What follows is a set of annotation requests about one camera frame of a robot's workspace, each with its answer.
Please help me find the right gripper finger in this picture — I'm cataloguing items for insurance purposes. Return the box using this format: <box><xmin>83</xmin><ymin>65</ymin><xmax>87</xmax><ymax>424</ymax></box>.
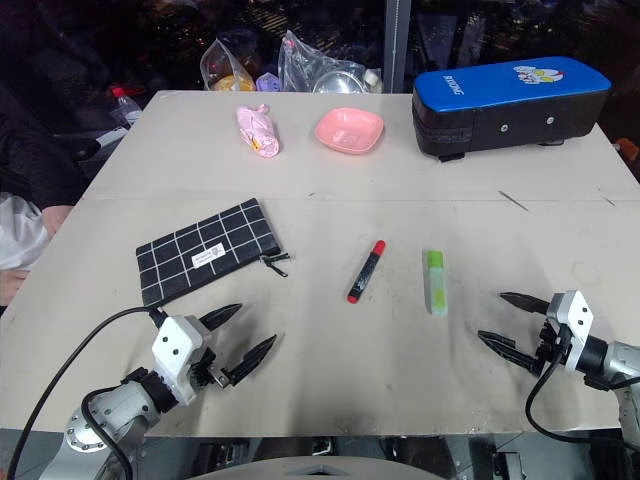
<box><xmin>477</xmin><ymin>329</ymin><xmax>545</xmax><ymax>377</ymax></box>
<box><xmin>499</xmin><ymin>291</ymin><xmax>552</xmax><ymax>316</ymax></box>

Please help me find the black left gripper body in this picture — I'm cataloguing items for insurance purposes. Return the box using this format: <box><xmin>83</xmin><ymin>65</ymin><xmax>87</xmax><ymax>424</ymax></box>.
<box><xmin>192</xmin><ymin>344</ymin><xmax>236</xmax><ymax>390</ymax></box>

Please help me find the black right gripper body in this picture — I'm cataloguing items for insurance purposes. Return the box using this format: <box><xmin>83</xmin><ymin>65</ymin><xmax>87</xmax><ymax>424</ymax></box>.
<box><xmin>532</xmin><ymin>319</ymin><xmax>571</xmax><ymax>374</ymax></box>

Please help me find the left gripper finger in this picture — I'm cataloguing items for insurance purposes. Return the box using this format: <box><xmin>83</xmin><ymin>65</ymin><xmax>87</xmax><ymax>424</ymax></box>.
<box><xmin>198</xmin><ymin>302</ymin><xmax>243</xmax><ymax>332</ymax></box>
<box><xmin>222</xmin><ymin>333</ymin><xmax>278</xmax><ymax>387</ymax></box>

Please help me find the black grid pencil pouch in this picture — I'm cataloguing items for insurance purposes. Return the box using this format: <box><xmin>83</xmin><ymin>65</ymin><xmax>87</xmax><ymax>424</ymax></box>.
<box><xmin>135</xmin><ymin>197</ymin><xmax>292</xmax><ymax>308</ymax></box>

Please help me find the plastic bag with fruit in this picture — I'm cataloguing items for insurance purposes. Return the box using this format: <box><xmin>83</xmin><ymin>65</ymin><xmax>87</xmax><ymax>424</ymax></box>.
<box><xmin>200</xmin><ymin>36</ymin><xmax>259</xmax><ymax>93</ymax></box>

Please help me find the green highlighter pen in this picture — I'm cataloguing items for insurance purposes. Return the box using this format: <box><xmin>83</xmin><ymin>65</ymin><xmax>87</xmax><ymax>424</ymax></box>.
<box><xmin>425</xmin><ymin>249</ymin><xmax>448</xmax><ymax>317</ymax></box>

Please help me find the grey rounded shape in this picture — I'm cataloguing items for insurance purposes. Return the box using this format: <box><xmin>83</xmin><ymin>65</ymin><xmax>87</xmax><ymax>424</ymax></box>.
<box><xmin>189</xmin><ymin>453</ymin><xmax>444</xmax><ymax>480</ymax></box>

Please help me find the red black marker pen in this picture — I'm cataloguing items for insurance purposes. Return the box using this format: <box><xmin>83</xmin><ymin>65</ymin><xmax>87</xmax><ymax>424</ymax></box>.
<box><xmin>346</xmin><ymin>239</ymin><xmax>387</xmax><ymax>304</ymax></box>

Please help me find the pink folded cloth toy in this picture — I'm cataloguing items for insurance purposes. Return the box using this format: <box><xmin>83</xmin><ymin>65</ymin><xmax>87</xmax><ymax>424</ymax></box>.
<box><xmin>235</xmin><ymin>103</ymin><xmax>283</xmax><ymax>160</ymax></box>

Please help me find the blue black padded box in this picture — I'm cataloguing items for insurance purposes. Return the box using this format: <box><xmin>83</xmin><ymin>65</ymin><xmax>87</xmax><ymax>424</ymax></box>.
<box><xmin>411</xmin><ymin>55</ymin><xmax>614</xmax><ymax>163</ymax></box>

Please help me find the white cloth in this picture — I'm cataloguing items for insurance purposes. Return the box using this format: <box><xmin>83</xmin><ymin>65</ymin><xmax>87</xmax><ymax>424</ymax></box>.
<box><xmin>0</xmin><ymin>191</ymin><xmax>52</xmax><ymax>273</ymax></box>

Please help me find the pink square bowl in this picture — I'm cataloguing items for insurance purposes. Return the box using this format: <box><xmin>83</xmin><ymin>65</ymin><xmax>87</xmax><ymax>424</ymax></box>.
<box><xmin>314</xmin><ymin>106</ymin><xmax>385</xmax><ymax>157</ymax></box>

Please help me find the red-capped plastic bottle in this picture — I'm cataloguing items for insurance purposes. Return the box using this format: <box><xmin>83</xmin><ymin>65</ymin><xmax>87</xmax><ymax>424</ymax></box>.
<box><xmin>109</xmin><ymin>85</ymin><xmax>145</xmax><ymax>131</ymax></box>

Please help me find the bystander dark clothing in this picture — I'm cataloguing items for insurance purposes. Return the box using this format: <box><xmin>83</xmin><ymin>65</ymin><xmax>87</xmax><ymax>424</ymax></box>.
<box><xmin>0</xmin><ymin>74</ymin><xmax>89</xmax><ymax>209</ymax></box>

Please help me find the round metal bowl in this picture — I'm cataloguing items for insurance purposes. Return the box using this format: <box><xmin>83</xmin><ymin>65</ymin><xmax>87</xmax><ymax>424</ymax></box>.
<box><xmin>313</xmin><ymin>69</ymin><xmax>364</xmax><ymax>95</ymax></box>

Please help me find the clear crumpled plastic bag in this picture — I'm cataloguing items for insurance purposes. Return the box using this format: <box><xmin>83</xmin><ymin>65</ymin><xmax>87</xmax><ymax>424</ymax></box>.
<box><xmin>276</xmin><ymin>29</ymin><xmax>385</xmax><ymax>95</ymax></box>

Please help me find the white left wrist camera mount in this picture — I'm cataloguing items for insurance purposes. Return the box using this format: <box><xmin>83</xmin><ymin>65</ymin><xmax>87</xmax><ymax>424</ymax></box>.
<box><xmin>151</xmin><ymin>315</ymin><xmax>211</xmax><ymax>406</ymax></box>

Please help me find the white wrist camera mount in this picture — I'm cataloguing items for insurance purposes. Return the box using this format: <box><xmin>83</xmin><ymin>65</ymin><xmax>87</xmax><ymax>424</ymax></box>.
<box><xmin>545</xmin><ymin>290</ymin><xmax>596</xmax><ymax>375</ymax></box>
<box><xmin>151</xmin><ymin>315</ymin><xmax>211</xmax><ymax>406</ymax></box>

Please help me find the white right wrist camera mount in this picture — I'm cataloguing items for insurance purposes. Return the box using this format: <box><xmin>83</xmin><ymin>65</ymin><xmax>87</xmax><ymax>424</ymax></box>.
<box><xmin>545</xmin><ymin>290</ymin><xmax>596</xmax><ymax>375</ymax></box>

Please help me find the grey metal post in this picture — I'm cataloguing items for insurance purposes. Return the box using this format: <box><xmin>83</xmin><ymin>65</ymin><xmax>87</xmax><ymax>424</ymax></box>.
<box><xmin>383</xmin><ymin>0</ymin><xmax>413</xmax><ymax>94</ymax></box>

